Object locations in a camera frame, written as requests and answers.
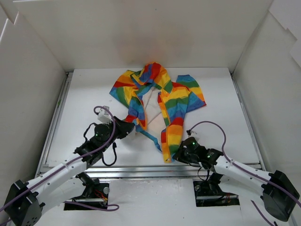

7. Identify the rainbow striped zip jacket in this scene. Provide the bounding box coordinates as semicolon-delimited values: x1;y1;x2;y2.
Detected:
110;62;206;163

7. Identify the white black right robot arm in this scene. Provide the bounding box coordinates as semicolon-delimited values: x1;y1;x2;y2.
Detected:
173;137;300;222

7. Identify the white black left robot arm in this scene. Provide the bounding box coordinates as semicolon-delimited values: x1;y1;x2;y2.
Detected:
1;117;135;226

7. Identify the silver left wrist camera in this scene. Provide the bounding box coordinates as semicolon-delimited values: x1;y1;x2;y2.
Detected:
95;106;112;123

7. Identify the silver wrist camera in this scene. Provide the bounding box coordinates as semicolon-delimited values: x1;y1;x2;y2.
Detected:
186;129;199;139
95;106;112;123

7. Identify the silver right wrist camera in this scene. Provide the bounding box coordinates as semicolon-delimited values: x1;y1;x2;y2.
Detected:
186;129;199;139

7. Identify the black left wrist cable loop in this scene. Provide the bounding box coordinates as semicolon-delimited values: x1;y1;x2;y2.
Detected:
102;142;118;167

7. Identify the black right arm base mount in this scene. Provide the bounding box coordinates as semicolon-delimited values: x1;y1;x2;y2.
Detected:
193;173;240;207

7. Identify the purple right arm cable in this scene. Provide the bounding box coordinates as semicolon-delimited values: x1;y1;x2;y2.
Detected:
188;121;283;226

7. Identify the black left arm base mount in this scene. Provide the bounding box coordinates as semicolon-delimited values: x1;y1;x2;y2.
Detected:
71;172;109;210

